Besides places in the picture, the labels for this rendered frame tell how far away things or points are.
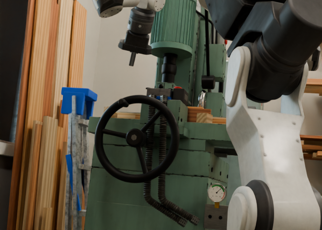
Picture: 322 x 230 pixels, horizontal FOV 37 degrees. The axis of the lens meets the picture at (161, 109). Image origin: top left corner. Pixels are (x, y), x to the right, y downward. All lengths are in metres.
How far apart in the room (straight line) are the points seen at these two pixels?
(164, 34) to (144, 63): 2.52
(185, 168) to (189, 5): 0.67
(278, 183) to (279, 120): 0.16
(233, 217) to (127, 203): 0.79
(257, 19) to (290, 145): 0.29
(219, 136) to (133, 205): 0.39
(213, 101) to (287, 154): 1.01
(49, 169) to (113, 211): 1.42
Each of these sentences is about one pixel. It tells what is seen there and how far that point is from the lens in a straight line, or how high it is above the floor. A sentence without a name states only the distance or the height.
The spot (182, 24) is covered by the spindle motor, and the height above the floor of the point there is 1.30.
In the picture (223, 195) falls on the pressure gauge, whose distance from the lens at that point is 1.63.
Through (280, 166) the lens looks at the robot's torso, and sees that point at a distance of 1.06.
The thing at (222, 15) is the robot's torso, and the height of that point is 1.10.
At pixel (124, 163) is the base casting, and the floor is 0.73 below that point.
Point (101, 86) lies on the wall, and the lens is 4.51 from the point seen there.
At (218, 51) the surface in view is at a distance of 2.13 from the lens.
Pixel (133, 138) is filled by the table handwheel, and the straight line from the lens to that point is 1.56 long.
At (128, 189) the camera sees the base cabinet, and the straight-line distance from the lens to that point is 1.77.
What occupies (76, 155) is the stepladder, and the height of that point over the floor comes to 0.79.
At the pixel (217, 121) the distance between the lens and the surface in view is 1.88.
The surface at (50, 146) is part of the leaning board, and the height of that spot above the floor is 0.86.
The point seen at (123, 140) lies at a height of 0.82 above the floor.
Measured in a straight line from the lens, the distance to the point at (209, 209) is 1.66.
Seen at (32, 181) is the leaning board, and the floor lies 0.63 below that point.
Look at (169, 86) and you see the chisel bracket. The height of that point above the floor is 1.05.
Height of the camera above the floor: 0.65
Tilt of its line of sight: 9 degrees up
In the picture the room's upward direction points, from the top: 5 degrees clockwise
